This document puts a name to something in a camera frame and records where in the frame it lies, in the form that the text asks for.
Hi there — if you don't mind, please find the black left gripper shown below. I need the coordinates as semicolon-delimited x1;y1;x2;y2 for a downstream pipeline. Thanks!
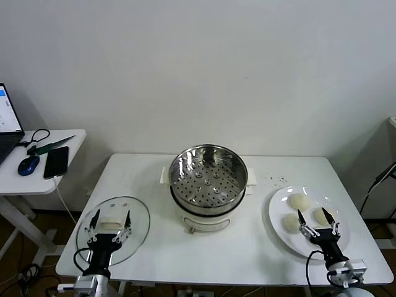
84;209;133;275

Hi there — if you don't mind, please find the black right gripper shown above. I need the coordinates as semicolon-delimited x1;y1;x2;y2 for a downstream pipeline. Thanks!
297;207;348;267

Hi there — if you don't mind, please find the white steamed baozi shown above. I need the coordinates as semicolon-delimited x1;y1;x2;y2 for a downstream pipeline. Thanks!
288;194;311;213
311;207;334;225
282;213;301;233

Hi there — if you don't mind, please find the glass lid with white handle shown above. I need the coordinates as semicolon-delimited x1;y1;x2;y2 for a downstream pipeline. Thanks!
75;195;152;267

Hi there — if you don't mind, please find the perforated stainless steamer basket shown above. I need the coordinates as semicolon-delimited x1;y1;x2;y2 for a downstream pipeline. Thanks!
159;143;257;217

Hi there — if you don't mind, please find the white round plate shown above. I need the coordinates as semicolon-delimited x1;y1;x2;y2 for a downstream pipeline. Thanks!
268;185;351;260

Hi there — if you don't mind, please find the black smartphone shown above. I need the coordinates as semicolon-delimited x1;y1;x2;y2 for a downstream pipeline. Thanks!
43;145;69;180

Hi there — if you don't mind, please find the white side table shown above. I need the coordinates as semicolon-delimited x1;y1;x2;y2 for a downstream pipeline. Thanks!
0;129;87;267

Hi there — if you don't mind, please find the white electric cooker pot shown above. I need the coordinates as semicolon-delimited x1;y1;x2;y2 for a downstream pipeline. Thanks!
169;182;255;235

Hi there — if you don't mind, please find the green flat strip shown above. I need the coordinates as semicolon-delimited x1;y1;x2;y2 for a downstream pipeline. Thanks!
26;134;77;155

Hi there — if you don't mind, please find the blue computer mouse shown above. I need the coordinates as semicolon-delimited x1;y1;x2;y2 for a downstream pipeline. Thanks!
17;155;40;176

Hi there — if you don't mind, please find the white power strip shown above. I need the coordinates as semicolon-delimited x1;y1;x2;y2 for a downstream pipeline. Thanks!
178;288;214;297

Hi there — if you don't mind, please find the black open laptop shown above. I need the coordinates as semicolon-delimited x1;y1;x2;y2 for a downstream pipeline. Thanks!
0;82;25;165

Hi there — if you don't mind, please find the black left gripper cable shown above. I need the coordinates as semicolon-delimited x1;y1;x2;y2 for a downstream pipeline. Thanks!
73;247;93;276

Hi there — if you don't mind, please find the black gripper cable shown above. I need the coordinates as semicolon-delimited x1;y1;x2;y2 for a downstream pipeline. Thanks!
306;250;325;297
73;247;93;276

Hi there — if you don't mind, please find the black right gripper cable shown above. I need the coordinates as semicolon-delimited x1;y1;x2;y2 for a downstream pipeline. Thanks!
306;250;325;297

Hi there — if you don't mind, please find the white charging cable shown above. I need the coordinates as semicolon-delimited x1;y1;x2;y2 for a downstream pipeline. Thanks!
52;175;77;225

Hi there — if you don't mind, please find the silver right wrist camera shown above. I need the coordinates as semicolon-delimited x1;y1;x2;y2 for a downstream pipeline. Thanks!
332;259;368;287

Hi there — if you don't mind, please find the black hanging cable with plug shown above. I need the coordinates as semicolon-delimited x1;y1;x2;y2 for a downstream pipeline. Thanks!
360;162;396;214

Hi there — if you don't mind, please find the black coiled floor cable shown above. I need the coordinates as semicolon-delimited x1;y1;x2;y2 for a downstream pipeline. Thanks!
17;262;43;290

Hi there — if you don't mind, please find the thin black looped cable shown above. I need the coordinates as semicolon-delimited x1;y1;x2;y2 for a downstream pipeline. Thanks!
18;128;51;149

